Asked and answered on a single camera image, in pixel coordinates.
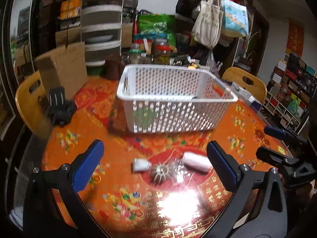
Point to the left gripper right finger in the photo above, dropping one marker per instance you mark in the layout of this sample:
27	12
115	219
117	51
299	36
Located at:
268	217

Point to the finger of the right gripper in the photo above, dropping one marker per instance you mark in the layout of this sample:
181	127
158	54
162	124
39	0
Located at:
277	133
271	157

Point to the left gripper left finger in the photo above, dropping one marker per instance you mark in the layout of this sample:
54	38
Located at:
42	216

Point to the white pink towel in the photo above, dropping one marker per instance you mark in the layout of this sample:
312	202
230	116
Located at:
197	162

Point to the clear bag with shuttlecock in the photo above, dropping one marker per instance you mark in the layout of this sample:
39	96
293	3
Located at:
174	172

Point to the green foil pouch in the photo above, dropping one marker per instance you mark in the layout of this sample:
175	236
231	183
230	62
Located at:
143	117

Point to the cluttered shelf unit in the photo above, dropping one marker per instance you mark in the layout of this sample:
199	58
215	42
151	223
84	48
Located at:
289	93

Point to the right yellow wooden chair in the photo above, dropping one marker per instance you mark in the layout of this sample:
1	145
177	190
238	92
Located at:
247	81

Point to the yellow wooden chair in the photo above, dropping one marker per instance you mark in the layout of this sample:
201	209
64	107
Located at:
247	81
32	104

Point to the red floral tablecloth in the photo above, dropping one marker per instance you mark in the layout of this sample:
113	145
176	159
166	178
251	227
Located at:
141	188

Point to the black phone stand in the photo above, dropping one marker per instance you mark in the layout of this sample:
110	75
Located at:
60	110

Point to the small white roll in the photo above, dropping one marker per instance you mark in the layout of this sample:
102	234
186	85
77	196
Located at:
140	165

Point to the left yellow wooden chair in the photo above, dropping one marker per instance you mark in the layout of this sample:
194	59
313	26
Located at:
32	104

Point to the blue printed tote bag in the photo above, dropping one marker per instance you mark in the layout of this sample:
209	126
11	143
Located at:
235	20

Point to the white perforated plastic basket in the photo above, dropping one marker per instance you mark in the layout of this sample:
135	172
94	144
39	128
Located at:
186	100

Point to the beige canvas tote bag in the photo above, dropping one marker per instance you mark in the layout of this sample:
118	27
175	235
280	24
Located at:
207	27

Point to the red lid pickle jar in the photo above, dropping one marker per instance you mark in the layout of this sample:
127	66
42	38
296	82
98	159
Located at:
162	54

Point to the brown cardboard box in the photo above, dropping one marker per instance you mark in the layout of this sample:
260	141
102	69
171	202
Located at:
65	67

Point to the green lid glass jar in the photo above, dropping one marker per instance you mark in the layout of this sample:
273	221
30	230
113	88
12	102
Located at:
135	56

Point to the brown plastic mug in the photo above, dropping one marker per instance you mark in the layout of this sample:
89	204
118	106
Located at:
113	67

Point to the green shopping bag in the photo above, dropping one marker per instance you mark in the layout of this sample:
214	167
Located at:
160	25

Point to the grey white tiered rack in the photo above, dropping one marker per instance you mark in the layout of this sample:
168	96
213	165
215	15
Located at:
101	22

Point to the red wall scroll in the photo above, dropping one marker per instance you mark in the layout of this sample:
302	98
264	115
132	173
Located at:
295	39

